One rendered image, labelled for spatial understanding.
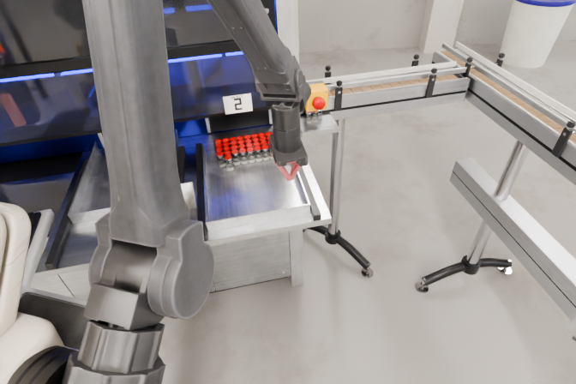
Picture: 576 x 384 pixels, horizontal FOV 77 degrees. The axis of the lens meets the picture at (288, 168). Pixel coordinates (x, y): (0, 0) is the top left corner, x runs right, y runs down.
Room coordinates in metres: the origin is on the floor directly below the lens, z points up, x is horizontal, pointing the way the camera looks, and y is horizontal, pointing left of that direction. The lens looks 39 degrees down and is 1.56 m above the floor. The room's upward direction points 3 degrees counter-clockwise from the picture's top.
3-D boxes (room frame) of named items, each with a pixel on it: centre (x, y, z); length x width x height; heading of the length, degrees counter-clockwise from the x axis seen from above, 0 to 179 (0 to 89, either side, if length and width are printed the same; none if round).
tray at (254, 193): (0.80, 0.11, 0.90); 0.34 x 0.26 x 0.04; 10
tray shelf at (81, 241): (0.81, 0.28, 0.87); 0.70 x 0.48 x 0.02; 100
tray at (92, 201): (0.85, 0.46, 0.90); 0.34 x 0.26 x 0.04; 10
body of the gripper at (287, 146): (0.64, 0.00, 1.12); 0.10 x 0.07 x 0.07; 10
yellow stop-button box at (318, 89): (1.07, -0.10, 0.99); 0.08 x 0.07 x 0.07; 10
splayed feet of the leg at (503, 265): (1.02, -0.82, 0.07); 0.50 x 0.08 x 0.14; 100
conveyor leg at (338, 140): (1.23, -0.21, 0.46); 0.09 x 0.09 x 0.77; 10
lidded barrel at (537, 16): (3.52, -2.43, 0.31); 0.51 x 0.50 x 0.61; 89
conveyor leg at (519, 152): (1.02, -0.82, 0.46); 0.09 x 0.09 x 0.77; 10
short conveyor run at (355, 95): (1.26, -0.36, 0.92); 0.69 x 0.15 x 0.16; 100
